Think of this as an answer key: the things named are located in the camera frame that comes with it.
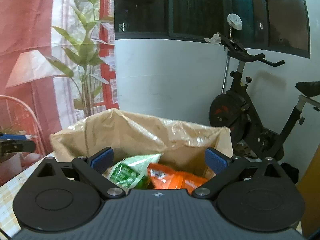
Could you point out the crumpled white tissue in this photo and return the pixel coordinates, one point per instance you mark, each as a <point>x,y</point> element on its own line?
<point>213,38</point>

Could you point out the cardboard box with plastic liner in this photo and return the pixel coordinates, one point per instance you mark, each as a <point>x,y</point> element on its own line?
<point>140,130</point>

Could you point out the orange snack packet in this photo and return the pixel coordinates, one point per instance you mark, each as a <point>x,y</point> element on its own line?
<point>175,180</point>

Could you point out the crumpled clear plastic bag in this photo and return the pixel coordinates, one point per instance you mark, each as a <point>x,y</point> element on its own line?
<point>235,21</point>

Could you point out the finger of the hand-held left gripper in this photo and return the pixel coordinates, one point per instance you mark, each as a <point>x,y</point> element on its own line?
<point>12,137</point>
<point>25,146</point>

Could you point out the black bag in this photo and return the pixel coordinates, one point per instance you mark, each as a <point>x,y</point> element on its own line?
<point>290,172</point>

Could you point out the black exercise bike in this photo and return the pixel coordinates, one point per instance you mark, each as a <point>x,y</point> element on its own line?
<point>225,110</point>

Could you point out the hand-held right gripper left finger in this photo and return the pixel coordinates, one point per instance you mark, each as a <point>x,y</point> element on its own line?
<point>102,158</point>

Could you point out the green and white snack packet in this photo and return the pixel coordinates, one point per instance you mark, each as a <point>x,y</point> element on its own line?
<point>127,172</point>

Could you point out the dark sliding window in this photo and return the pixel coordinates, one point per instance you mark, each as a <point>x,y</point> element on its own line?
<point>195,5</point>

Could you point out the pink printed backdrop cloth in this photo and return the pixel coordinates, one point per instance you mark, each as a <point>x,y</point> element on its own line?
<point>30,30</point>

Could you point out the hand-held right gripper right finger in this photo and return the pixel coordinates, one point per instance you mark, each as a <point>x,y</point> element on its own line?
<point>216,160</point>

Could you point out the thin metal pole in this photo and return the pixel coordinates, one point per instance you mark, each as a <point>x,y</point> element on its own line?
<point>225,75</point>

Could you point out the yellow wooden door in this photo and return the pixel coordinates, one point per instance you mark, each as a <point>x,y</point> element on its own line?
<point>310,192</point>

